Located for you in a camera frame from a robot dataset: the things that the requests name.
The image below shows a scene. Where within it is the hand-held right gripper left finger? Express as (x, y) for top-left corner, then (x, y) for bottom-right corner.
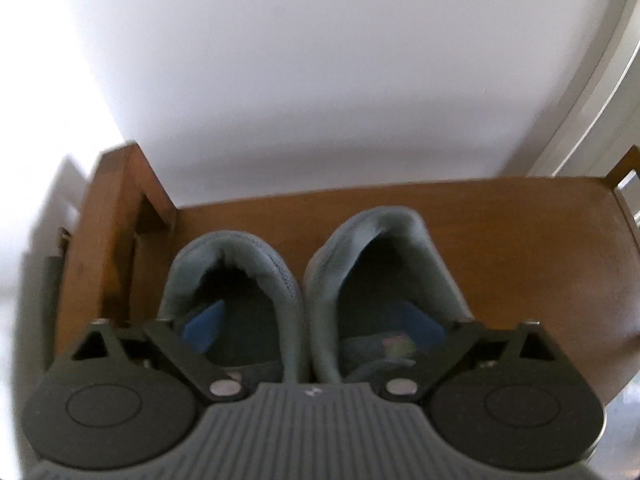
(70, 300), (248, 403)

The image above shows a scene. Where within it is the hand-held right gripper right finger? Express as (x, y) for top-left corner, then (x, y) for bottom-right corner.
(385, 302), (558, 403)

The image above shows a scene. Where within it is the grey sneaker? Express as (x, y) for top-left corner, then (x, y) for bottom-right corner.
(157, 230), (306, 386)
(305, 205), (476, 386)

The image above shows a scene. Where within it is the wooden shoe rack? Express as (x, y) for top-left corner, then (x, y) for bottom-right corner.
(52, 142), (640, 406)

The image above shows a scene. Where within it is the white door frame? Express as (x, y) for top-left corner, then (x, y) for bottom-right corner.
(527, 25), (640, 178)

